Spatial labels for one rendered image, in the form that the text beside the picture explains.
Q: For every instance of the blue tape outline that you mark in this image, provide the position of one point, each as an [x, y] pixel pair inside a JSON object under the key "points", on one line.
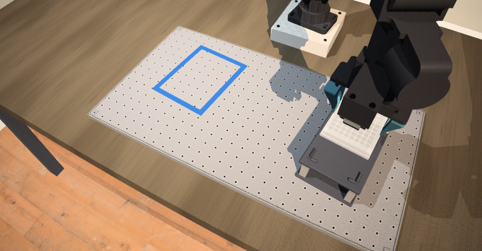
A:
{"points": [[221, 90]]}

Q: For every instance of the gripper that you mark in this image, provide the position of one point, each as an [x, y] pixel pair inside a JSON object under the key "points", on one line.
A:
{"points": [[334, 90]]}

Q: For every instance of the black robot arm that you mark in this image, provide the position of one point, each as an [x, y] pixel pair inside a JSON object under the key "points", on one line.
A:
{"points": [[405, 40]]}

